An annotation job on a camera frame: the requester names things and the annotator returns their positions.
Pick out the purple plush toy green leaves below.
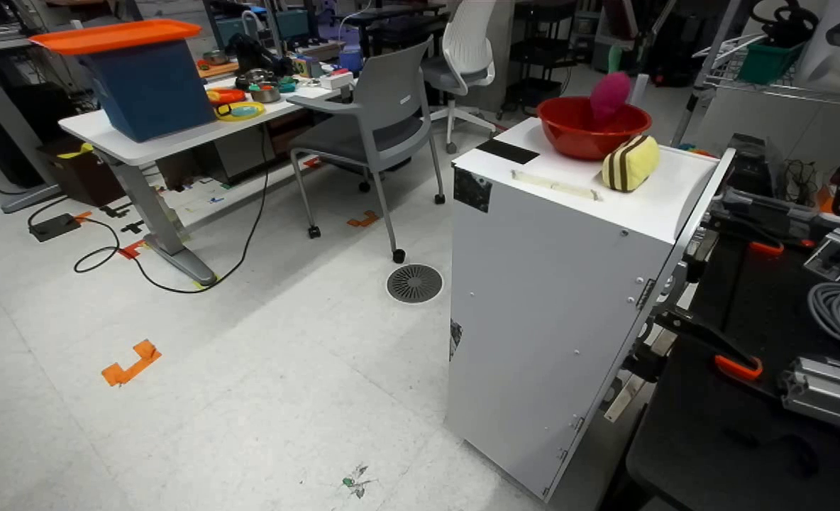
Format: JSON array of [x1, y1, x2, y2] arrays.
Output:
[[588, 72, 636, 124]]

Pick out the red plastic bowl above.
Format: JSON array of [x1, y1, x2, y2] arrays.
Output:
[[534, 95, 654, 164]]

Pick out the yellow brown striped plush toy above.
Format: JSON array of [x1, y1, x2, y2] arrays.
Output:
[[599, 134, 663, 197]]

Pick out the round grey floor drain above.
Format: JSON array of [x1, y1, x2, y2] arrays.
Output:
[[383, 262, 446, 307]]

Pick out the black rectangular sticker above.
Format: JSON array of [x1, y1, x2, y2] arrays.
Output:
[[474, 137, 542, 167], [453, 167, 494, 217]]

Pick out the white cabinet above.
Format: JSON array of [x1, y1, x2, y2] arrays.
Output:
[[441, 113, 737, 503]]

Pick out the white tape strip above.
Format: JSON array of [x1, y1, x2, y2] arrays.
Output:
[[507, 167, 603, 204]]

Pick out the grey office chair metal legs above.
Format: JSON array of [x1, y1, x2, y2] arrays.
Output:
[[288, 36, 447, 268]]

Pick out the white office chair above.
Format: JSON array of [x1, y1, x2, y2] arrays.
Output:
[[426, 0, 502, 146]]

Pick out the white desk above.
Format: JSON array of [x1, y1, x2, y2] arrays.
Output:
[[56, 83, 348, 288]]

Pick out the blue bin orange lid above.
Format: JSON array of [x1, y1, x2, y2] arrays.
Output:
[[29, 14, 220, 146]]

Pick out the black perforated table board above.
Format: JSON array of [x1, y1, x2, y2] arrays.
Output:
[[622, 202, 840, 511]]

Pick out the black power adapter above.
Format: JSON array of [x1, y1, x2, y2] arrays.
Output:
[[29, 210, 85, 245]]

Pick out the green bin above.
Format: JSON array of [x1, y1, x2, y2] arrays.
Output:
[[735, 39, 805, 87]]

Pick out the black floor cable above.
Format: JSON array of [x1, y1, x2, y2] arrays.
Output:
[[26, 164, 273, 298]]

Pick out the large orange floor bracket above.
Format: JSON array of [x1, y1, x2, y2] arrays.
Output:
[[98, 337, 163, 391]]

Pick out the black clamp orange handle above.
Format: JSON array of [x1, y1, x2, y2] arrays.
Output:
[[712, 188, 819, 265], [653, 310, 765, 386]]

